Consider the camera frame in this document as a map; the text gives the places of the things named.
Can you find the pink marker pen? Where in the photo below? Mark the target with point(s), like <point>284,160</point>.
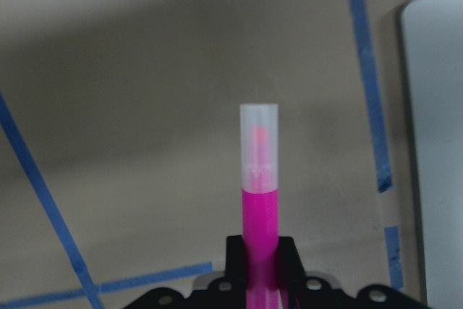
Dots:
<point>259,132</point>

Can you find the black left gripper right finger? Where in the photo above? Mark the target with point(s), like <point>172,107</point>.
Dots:
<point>289,264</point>

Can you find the grey closed laptop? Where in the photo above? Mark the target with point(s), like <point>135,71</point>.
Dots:
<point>432,39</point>

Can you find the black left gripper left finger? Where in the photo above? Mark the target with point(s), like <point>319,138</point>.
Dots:
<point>236,258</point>

